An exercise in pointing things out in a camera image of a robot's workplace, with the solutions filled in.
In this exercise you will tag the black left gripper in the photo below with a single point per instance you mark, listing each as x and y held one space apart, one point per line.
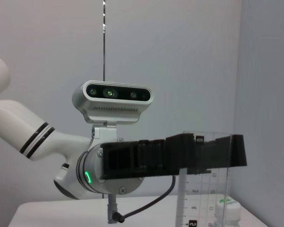
132 160

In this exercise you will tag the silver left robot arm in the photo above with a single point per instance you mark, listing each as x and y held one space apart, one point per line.
49 144

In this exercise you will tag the clear plastic ruler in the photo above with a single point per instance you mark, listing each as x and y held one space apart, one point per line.
203 201

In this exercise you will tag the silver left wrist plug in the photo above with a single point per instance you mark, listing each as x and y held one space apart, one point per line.
112 205

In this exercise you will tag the clear green-label water bottle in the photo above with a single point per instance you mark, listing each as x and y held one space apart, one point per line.
229 212

